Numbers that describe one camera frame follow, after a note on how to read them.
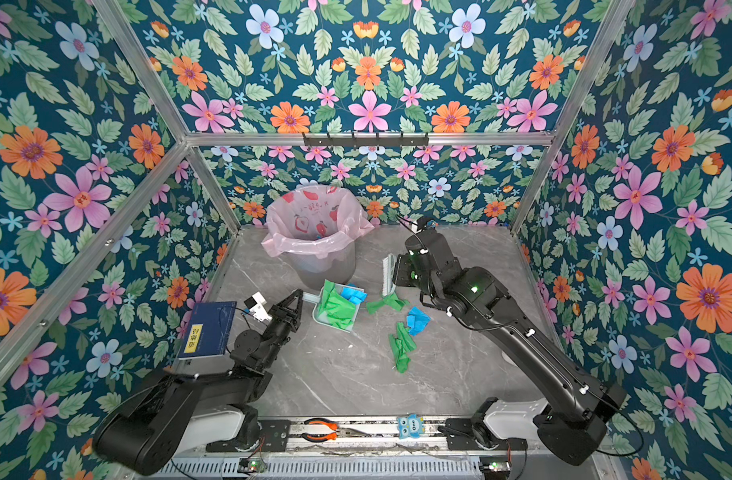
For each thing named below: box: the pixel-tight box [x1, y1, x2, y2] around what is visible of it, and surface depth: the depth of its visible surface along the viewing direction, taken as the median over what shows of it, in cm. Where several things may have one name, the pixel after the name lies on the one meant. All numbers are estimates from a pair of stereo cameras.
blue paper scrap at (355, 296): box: [341, 283, 368, 305], surface depth 82 cm
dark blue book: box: [178, 301, 237, 361], surface depth 92 cm
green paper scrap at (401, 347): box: [389, 322, 417, 374], surface depth 88 cm
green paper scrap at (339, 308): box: [317, 279, 355, 330], surface depth 78 cm
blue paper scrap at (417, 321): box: [406, 306, 431, 336], surface depth 95 cm
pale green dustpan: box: [302, 282, 364, 333], surface depth 79 cm
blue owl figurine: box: [397, 414, 425, 439], surface depth 76 cm
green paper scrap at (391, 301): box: [366, 292, 410, 315], surface depth 99 cm
